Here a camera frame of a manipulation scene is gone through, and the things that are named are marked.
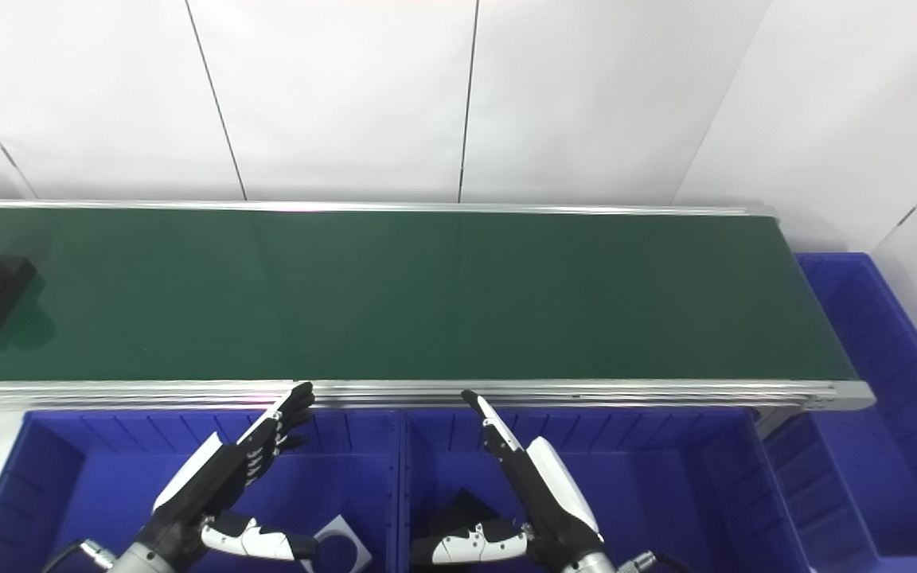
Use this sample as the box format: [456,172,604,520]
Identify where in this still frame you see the green conveyor belt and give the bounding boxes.
[0,199,877,415]
[0,209,858,383]

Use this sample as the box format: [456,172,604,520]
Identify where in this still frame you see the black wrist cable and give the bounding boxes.
[43,539,119,573]
[618,550,695,573]

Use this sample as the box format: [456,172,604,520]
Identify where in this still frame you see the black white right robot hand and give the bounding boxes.
[409,389,611,571]

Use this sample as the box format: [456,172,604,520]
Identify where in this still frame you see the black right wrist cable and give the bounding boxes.
[618,550,695,573]

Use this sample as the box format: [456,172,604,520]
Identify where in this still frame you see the flat white part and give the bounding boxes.
[310,515,373,573]

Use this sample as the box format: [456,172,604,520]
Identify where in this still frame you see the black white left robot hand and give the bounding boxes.
[136,382,320,571]

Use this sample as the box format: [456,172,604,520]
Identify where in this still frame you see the aluminium conveyor leg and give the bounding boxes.
[748,406,795,440]

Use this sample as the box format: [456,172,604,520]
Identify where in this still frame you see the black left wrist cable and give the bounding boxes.
[43,539,119,573]

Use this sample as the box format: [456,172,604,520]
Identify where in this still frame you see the blue plastic bin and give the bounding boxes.
[398,407,814,573]
[0,409,402,573]
[759,253,917,573]

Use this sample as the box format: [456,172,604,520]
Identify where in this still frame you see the small black part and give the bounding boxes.
[425,489,501,544]

